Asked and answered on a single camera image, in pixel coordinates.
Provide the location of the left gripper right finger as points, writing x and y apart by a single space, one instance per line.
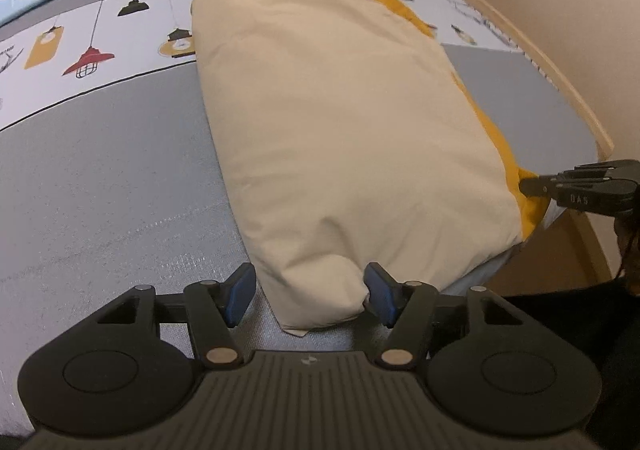
421 320

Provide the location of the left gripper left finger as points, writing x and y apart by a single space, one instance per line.
210 310

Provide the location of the beige and yellow hoodie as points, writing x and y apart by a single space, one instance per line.
345 136

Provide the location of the person's right hand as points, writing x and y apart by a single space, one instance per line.
627 235

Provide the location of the grey patterned bed cover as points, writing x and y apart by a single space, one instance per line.
121 187

